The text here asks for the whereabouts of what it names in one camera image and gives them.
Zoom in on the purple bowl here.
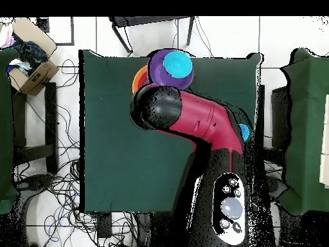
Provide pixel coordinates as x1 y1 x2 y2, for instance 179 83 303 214
147 48 195 89

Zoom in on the small light blue bowl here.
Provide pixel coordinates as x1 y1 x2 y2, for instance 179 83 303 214
163 50 194 78

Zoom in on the dark green tablecloth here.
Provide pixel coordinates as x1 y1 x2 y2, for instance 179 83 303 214
78 48 263 214

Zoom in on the large orange bowl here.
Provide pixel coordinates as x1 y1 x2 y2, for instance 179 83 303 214
132 65 150 95

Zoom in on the blue cup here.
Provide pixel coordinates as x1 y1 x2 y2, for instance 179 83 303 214
238 123 252 143

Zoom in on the black bench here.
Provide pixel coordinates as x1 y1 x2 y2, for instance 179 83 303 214
11 82 58 176

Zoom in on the black metal stand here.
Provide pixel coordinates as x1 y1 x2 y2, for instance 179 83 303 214
109 15 196 55

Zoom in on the cardboard box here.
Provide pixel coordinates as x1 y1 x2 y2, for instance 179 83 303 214
7 17 60 96

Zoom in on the green cloth covered table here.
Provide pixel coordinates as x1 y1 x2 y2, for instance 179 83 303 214
280 48 329 216
0 47 19 214

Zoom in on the beige board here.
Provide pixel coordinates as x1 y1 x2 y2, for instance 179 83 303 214
319 107 329 188

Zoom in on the tangle of floor cables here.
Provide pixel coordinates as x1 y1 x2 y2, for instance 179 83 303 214
15 59 98 242

